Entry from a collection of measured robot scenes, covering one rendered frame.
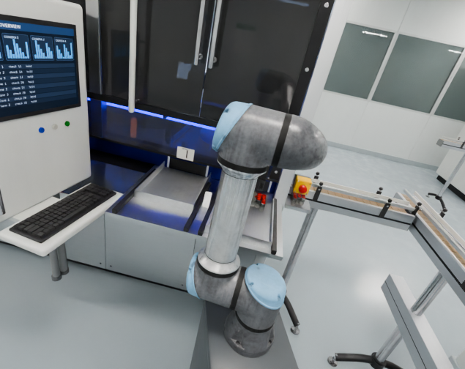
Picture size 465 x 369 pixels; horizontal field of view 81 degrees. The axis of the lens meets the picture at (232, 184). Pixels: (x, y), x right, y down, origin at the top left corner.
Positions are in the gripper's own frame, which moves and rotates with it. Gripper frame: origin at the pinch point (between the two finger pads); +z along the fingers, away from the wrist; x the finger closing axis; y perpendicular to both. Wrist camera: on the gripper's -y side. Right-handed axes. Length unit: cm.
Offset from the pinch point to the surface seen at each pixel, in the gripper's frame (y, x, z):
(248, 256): 11.0, 16.1, 44.1
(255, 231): 8.1, -12.9, 5.2
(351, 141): 191, 478, 74
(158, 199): -34.6, -10.4, 3.5
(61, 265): -90, -4, 67
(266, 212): 12.3, 3.8, 5.2
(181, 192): -28.3, 2.1, 5.2
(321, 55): 16, 16, -63
